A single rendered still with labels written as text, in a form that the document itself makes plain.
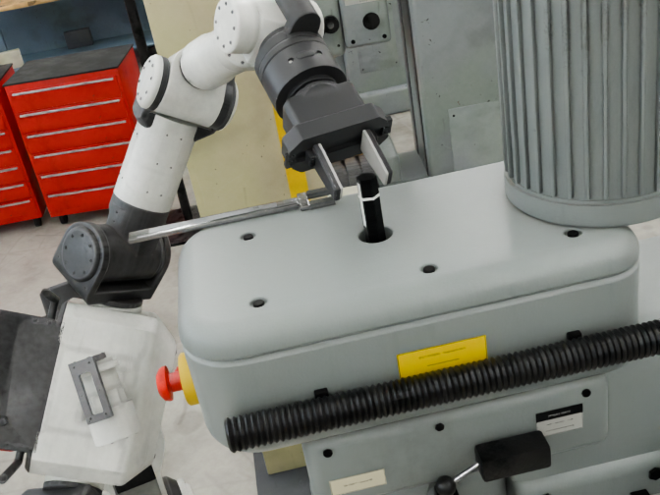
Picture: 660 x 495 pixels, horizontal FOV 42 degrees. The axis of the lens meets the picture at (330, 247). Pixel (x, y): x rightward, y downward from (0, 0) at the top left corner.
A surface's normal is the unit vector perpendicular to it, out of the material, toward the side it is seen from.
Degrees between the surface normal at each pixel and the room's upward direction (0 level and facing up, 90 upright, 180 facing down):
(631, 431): 90
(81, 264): 62
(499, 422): 90
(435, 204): 0
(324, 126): 30
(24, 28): 90
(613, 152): 90
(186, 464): 0
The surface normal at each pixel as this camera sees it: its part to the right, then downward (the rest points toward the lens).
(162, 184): 0.40, 0.41
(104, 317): 0.29, -0.73
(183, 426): -0.16, -0.87
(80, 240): -0.55, 0.02
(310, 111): 0.05, -0.55
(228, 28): -0.84, 0.11
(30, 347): 0.23, -0.11
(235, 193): 0.15, 0.46
